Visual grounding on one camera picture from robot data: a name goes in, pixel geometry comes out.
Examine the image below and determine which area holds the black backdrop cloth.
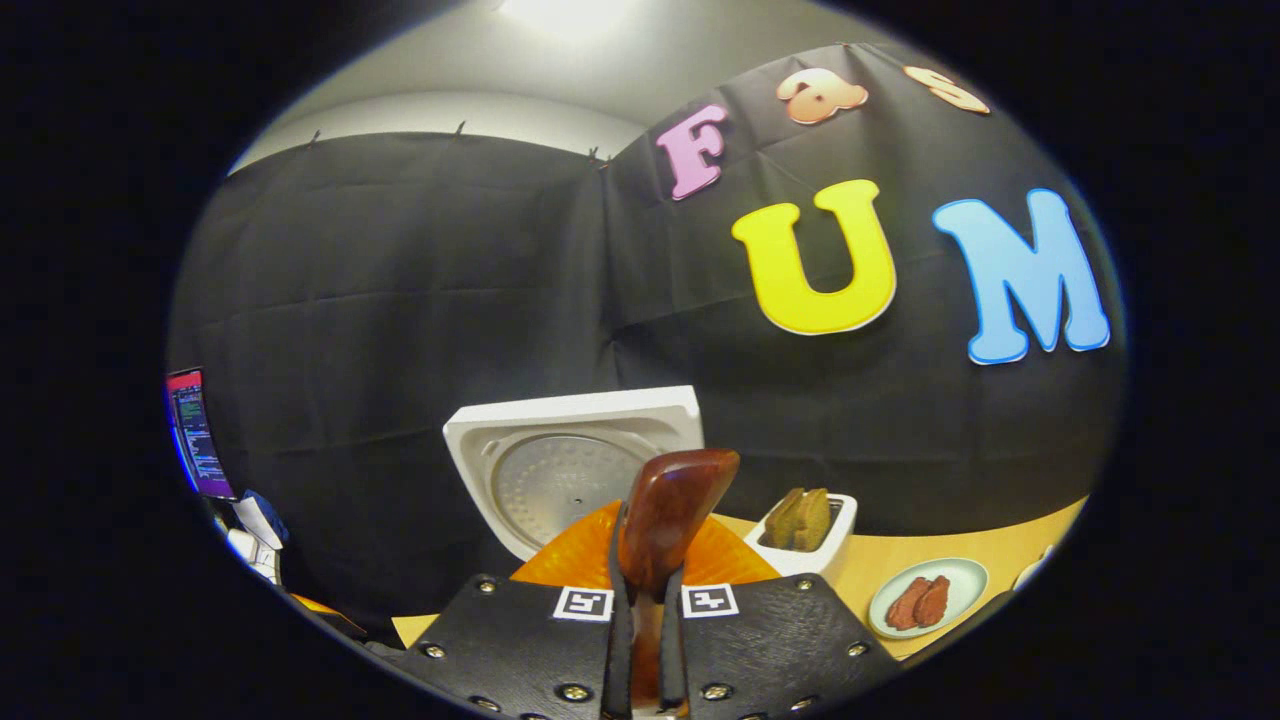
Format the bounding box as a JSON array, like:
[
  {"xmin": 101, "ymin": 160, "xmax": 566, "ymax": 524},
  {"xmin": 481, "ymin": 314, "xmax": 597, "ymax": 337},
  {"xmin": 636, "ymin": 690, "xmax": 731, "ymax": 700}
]
[{"xmin": 168, "ymin": 42, "xmax": 1129, "ymax": 641}]

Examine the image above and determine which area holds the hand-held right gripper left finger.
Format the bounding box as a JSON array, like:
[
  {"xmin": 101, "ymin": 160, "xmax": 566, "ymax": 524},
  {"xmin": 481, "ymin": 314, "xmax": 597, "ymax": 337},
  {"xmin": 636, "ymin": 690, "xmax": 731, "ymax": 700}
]
[{"xmin": 395, "ymin": 500, "xmax": 635, "ymax": 720}]

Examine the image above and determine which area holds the computer monitor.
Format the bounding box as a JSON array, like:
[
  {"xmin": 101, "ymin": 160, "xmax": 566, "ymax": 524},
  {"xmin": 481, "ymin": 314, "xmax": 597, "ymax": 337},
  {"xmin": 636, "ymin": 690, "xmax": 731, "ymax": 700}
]
[{"xmin": 166, "ymin": 368, "xmax": 239, "ymax": 501}]

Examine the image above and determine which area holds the pale green plate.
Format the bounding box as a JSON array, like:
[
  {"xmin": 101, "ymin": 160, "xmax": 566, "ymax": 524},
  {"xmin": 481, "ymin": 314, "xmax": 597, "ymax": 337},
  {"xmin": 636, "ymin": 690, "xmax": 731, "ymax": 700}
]
[{"xmin": 868, "ymin": 558, "xmax": 989, "ymax": 639}]

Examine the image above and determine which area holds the white toaster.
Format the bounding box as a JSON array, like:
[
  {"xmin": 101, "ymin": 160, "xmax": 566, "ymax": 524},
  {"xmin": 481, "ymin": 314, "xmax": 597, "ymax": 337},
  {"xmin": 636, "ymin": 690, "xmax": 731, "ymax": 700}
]
[{"xmin": 743, "ymin": 490, "xmax": 859, "ymax": 587}]

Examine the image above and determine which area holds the brown bread slice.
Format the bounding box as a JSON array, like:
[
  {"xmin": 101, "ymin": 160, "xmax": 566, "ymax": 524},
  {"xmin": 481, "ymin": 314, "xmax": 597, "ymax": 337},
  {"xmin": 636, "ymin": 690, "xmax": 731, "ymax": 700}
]
[
  {"xmin": 765, "ymin": 490, "xmax": 804, "ymax": 551},
  {"xmin": 797, "ymin": 488, "xmax": 832, "ymax": 553}
]

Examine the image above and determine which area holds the brown wooden spoon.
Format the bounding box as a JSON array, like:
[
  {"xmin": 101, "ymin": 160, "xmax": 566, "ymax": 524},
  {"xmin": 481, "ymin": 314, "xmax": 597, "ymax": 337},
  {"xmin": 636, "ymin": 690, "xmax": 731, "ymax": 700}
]
[{"xmin": 615, "ymin": 449, "xmax": 741, "ymax": 717}]

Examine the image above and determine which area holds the red meat slice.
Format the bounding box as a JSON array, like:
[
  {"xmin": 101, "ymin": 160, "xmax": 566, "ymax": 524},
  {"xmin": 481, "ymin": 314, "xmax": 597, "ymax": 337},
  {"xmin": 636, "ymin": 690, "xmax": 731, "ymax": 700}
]
[
  {"xmin": 916, "ymin": 575, "xmax": 952, "ymax": 627},
  {"xmin": 885, "ymin": 577, "xmax": 927, "ymax": 632}
]

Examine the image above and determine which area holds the white rice cooker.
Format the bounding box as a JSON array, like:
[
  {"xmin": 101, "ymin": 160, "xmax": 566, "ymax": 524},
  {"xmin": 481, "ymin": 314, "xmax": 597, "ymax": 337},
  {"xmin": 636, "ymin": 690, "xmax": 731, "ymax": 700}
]
[{"xmin": 443, "ymin": 386, "xmax": 704, "ymax": 563}]

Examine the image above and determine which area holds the white and blue object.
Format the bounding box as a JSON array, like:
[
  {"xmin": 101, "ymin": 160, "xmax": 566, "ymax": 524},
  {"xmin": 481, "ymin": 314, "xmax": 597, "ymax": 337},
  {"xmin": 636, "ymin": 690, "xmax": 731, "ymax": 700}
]
[{"xmin": 225, "ymin": 490, "xmax": 292, "ymax": 587}]

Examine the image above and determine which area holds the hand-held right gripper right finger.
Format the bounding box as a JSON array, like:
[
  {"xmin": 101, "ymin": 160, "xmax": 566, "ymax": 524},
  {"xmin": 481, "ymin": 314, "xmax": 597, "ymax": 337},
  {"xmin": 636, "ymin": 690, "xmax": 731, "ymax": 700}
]
[{"xmin": 660, "ymin": 513, "xmax": 903, "ymax": 720}]

